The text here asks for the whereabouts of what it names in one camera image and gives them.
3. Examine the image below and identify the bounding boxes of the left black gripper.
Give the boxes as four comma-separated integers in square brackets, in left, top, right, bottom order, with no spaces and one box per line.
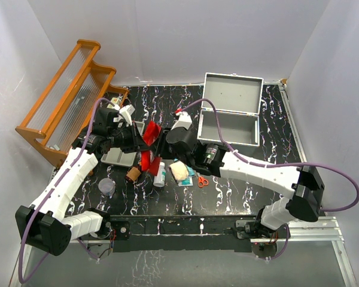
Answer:
[108,121,150,154]

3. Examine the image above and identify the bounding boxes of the red first aid pouch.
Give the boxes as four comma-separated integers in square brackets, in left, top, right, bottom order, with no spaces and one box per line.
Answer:
[141,121,162,176]

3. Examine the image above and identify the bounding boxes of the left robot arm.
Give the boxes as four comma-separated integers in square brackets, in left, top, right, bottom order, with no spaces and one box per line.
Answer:
[15,118,142,256]

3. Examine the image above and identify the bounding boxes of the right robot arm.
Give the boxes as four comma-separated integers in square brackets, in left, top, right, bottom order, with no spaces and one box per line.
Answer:
[152,127,324,239]

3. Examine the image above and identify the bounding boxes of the brown medicine bottle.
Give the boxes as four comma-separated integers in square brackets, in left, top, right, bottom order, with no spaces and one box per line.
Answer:
[125,167,141,182]

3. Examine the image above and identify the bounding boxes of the green white medicine box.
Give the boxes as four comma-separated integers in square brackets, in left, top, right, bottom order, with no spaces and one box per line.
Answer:
[108,97,121,108]

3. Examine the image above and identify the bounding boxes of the white medicine bottle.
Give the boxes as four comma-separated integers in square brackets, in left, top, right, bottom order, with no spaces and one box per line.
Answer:
[153,162,166,188]

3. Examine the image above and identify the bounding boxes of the grey plastic tray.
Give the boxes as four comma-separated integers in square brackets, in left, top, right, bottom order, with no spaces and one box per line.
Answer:
[101,120,145,167]

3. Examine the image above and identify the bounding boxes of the teal white swab packet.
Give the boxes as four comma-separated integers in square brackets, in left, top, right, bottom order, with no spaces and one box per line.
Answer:
[178,176,193,187]

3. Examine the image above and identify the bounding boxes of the orange scissors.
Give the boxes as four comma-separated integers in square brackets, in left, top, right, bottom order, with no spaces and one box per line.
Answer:
[197,176,209,188]

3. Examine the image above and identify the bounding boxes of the clear round container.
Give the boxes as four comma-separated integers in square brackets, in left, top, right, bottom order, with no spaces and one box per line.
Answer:
[98,178,115,197]

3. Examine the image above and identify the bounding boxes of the wooden shelf rack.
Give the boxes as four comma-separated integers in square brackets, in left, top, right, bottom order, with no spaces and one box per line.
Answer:
[15,39,129,167]

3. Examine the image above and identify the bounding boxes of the grey metal case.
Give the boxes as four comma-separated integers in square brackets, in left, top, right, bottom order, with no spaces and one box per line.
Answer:
[202,72,264,154]

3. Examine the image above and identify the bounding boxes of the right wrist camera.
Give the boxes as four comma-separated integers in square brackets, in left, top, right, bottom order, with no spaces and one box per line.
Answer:
[171,109,192,130]

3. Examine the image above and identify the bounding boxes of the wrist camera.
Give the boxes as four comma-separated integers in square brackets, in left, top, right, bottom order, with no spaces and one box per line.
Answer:
[113,104,135,124]
[171,109,192,130]

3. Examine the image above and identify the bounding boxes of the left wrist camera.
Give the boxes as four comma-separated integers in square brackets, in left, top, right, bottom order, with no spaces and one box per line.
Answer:
[113,104,135,124]

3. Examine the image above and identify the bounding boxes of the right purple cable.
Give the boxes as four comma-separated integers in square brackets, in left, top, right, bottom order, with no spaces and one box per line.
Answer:
[179,98,359,261]

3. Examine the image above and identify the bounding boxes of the purple cable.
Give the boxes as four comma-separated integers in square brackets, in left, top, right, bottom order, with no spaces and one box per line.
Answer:
[179,98,359,261]
[17,97,120,284]

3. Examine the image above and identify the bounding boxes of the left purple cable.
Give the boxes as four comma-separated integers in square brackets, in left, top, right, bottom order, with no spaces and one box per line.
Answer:
[17,97,120,284]

